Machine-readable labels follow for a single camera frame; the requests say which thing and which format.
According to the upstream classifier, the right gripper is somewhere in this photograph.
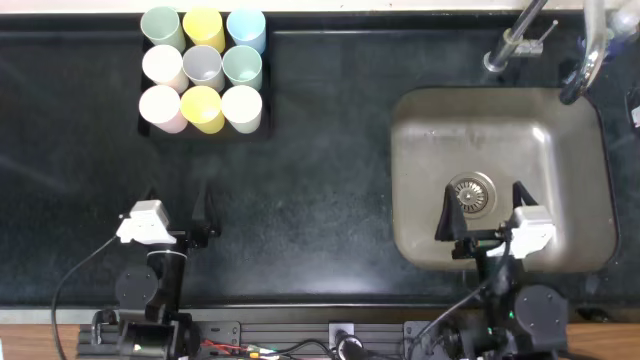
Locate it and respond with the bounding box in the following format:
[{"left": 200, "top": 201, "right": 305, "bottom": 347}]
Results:
[{"left": 434, "top": 180, "right": 539, "bottom": 261}]

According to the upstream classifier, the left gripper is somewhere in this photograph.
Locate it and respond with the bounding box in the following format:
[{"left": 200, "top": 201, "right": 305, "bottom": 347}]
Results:
[{"left": 141, "top": 179, "right": 222, "bottom": 251}]

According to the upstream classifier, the white cup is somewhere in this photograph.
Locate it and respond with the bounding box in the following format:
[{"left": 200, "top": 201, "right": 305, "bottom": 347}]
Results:
[{"left": 220, "top": 84, "right": 264, "bottom": 135}]

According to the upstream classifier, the steel sink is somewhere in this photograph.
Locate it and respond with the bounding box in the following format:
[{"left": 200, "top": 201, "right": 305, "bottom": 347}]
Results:
[{"left": 389, "top": 85, "right": 619, "bottom": 274}]

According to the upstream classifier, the yellow cup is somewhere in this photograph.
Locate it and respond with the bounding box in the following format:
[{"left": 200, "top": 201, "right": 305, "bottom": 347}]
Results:
[
  {"left": 179, "top": 84, "right": 226, "bottom": 135},
  {"left": 181, "top": 5, "right": 227, "bottom": 54}
]

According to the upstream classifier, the black tray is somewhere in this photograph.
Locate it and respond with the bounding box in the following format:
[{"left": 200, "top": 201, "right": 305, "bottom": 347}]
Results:
[{"left": 136, "top": 14, "right": 274, "bottom": 142}]

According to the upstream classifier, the grey cup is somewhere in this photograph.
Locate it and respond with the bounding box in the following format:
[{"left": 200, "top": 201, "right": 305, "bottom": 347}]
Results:
[{"left": 181, "top": 44, "right": 227, "bottom": 93}]

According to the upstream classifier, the green cup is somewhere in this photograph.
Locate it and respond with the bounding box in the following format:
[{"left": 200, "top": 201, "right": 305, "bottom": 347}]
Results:
[
  {"left": 139, "top": 5, "right": 187, "bottom": 53},
  {"left": 221, "top": 44, "right": 264, "bottom": 91}
]

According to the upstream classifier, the steel tap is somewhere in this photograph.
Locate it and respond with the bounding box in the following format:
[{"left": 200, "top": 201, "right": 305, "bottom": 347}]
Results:
[{"left": 482, "top": 0, "right": 619, "bottom": 106}]

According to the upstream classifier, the blue cup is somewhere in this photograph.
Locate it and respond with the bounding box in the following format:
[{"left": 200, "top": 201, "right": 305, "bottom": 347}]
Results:
[{"left": 225, "top": 8, "right": 268, "bottom": 55}]

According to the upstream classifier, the blue soap bottle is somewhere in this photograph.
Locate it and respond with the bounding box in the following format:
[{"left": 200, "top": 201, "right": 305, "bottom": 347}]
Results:
[{"left": 577, "top": 2, "right": 640, "bottom": 61}]

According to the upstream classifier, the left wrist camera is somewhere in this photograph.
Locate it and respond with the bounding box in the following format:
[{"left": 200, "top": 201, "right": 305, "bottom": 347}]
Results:
[{"left": 115, "top": 199, "right": 178, "bottom": 247}]

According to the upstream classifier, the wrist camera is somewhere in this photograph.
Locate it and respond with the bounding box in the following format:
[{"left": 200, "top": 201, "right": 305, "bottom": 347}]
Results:
[
  {"left": 486, "top": 204, "right": 558, "bottom": 261},
  {"left": 115, "top": 199, "right": 178, "bottom": 247}
]

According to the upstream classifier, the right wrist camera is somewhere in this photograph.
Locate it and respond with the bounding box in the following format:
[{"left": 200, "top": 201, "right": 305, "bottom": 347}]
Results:
[{"left": 486, "top": 204, "right": 558, "bottom": 261}]

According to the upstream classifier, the mounting rail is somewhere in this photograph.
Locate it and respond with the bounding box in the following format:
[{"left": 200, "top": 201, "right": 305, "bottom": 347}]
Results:
[{"left": 77, "top": 319, "right": 451, "bottom": 360}]

